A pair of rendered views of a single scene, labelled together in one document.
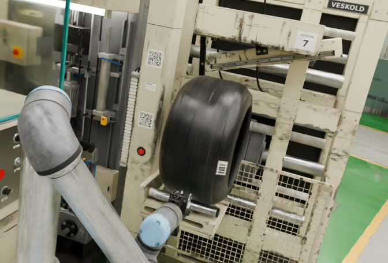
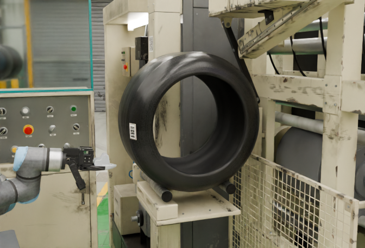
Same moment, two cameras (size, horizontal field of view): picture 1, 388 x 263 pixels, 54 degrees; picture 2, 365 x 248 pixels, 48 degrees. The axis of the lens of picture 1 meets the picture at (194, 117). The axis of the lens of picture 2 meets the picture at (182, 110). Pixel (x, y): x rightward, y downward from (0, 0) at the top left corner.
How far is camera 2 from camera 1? 1.69 m
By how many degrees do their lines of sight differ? 55
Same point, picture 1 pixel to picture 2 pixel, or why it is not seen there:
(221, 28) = (219, 3)
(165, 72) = (155, 54)
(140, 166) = not seen: hidden behind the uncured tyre
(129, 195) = not seen: hidden behind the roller
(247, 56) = (260, 29)
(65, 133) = not seen: outside the picture
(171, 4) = not seen: outside the picture
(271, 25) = not seen: outside the picture
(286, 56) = (285, 15)
